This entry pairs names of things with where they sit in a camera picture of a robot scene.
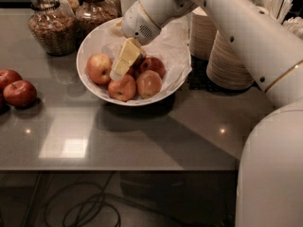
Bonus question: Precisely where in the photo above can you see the white plastic cutlery bunch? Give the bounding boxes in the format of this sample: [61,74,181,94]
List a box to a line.
[249,0,303,40]

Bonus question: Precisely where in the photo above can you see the white paper liner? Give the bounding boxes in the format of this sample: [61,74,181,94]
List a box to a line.
[93,19,191,106]

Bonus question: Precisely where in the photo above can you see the front left red-yellow apple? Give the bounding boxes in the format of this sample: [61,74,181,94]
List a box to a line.
[107,74,136,102]

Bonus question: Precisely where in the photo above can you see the glass cereal jar left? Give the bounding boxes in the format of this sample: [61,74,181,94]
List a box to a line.
[27,0,77,56]

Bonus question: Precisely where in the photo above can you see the paper bowl stack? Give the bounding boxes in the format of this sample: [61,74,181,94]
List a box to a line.
[206,31,254,90]
[189,7,217,61]

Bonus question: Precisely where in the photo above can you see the black floor cables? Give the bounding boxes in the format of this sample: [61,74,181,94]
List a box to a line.
[18,171,236,227]

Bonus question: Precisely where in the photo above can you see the front paper bowl stack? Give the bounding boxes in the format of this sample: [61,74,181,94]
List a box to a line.
[206,31,254,90]

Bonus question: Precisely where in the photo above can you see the white ceramic bowl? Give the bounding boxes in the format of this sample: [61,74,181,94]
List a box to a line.
[77,18,189,106]

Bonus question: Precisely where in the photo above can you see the yellow-red apple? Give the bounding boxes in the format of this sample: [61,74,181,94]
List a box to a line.
[136,70,162,98]
[86,53,112,85]

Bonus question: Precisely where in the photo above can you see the red apple at edge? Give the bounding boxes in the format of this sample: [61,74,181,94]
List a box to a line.
[0,69,22,91]

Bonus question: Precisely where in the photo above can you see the glass cereal jar middle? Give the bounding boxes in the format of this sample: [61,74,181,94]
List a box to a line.
[76,0,118,36]

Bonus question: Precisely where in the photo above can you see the black mesh mat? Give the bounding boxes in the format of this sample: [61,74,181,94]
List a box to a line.
[187,57,248,95]

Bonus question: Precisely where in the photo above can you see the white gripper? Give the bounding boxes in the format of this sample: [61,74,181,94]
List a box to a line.
[109,1,161,81]

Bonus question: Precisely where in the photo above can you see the rear paper bowl stack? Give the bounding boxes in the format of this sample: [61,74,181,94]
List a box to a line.
[189,7,217,61]

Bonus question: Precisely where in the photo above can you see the red apple right back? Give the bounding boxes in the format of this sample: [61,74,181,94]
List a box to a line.
[139,57,166,78]

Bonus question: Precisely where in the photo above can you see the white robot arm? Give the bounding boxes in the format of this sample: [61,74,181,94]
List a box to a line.
[122,0,303,227]

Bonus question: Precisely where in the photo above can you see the red apple on table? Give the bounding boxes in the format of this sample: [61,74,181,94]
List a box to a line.
[3,80,37,108]

